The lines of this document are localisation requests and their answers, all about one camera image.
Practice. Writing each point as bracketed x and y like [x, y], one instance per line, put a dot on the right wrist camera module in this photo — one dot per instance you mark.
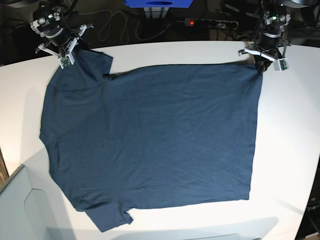
[66, 60]

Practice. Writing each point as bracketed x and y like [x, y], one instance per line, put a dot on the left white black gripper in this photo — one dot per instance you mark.
[267, 48]

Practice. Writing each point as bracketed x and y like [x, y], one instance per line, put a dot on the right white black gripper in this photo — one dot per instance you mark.
[61, 40]

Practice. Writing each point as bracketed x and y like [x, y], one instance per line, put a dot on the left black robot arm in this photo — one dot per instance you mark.
[274, 16]

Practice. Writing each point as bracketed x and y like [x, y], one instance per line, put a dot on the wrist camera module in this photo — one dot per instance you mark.
[66, 60]
[281, 64]

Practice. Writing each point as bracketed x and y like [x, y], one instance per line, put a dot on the grey tray corner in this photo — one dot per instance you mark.
[25, 211]

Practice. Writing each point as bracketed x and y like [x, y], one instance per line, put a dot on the dark blue T-shirt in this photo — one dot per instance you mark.
[154, 137]

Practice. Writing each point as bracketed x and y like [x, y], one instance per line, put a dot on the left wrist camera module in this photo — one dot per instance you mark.
[281, 64]

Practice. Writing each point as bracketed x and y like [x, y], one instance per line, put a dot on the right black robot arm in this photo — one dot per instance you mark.
[50, 21]

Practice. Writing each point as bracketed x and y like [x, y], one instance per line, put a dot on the black power strip red switch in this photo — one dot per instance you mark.
[219, 24]

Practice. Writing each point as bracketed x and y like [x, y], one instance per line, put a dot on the blue plastic box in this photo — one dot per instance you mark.
[158, 3]

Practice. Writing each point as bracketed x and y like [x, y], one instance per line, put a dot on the silver aluminium frame post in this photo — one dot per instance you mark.
[155, 12]

